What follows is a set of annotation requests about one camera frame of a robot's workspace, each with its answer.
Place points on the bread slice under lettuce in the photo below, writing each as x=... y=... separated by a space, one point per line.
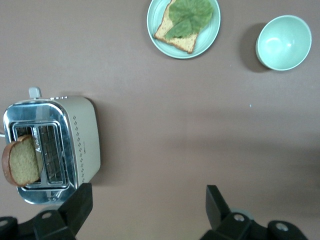
x=183 y=43

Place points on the pale green plate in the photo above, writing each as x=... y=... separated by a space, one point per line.
x=210 y=37

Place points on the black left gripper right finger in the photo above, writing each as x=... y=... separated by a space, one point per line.
x=220 y=215

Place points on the pale green bowl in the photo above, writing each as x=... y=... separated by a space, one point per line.
x=283 y=42

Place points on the beige and chrome toaster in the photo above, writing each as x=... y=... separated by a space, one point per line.
x=85 y=135

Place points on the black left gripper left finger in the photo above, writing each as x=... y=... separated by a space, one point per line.
x=70 y=215

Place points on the green lettuce leaf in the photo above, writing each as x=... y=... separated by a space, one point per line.
x=190 y=12

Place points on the brown-crust bread slice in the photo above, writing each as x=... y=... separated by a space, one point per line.
x=22 y=162

